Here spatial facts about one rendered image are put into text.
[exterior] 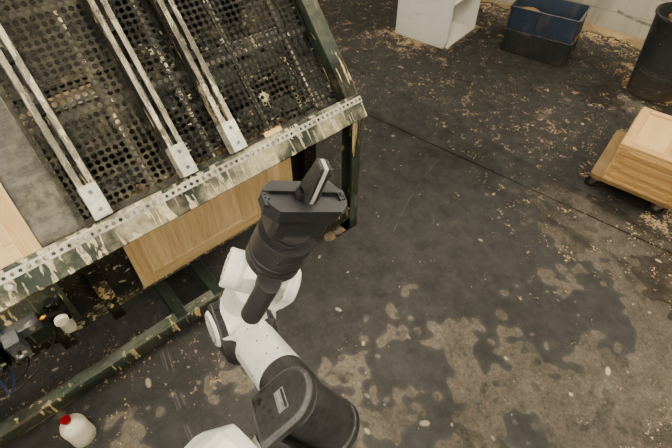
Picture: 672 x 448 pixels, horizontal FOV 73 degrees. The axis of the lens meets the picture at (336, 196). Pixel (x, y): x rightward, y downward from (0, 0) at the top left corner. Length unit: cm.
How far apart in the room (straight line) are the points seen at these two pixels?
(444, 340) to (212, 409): 113
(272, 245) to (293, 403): 25
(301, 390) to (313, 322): 166
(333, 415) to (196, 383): 160
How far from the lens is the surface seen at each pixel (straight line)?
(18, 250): 182
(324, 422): 78
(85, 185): 176
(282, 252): 63
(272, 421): 77
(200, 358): 240
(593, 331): 270
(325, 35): 220
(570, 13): 498
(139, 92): 183
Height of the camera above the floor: 209
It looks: 45 degrees down
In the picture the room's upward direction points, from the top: straight up
